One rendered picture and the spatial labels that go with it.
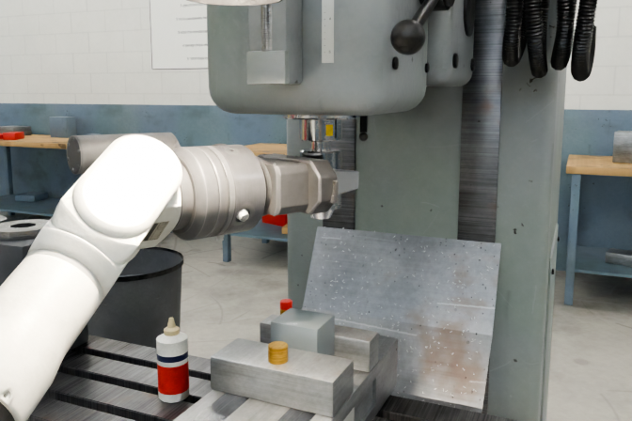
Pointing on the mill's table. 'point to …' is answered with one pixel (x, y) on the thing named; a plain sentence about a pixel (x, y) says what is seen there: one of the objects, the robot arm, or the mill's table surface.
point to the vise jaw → (283, 377)
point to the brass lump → (277, 352)
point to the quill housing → (331, 39)
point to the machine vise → (361, 338)
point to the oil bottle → (172, 364)
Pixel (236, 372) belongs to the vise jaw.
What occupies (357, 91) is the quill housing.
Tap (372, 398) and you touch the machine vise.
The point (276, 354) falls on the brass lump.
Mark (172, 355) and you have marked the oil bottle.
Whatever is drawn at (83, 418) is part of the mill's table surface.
